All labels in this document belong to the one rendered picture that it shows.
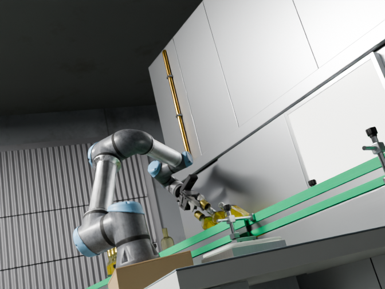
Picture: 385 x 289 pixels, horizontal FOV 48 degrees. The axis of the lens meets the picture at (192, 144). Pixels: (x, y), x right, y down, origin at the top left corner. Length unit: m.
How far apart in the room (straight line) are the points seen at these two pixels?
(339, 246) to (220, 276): 0.22
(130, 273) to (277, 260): 0.68
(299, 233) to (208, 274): 0.83
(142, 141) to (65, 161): 2.63
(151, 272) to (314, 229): 0.52
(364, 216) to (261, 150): 0.66
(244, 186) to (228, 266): 1.26
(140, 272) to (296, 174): 0.73
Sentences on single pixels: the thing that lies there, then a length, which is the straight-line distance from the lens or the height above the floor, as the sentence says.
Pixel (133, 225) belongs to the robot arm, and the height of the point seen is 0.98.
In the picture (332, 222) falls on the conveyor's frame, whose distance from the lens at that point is 1.41.
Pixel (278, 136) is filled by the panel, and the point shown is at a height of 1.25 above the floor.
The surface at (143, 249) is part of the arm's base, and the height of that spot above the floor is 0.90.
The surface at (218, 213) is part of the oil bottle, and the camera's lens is 1.87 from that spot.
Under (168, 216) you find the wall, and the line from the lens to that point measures 4.38.
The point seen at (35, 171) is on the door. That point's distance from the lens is 4.35.
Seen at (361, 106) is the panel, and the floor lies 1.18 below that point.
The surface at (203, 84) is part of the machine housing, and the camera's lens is 2.27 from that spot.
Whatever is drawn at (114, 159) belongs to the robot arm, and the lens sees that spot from 1.78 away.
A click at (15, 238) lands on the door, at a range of 4.19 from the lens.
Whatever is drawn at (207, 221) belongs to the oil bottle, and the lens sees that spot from 1.94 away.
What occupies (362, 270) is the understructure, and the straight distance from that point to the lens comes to 1.63.
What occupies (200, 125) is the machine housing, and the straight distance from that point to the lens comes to 2.26.
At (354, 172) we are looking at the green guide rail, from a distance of 1.37.
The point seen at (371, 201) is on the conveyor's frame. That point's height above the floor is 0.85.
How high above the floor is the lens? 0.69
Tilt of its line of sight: 20 degrees up
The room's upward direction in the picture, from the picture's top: 14 degrees counter-clockwise
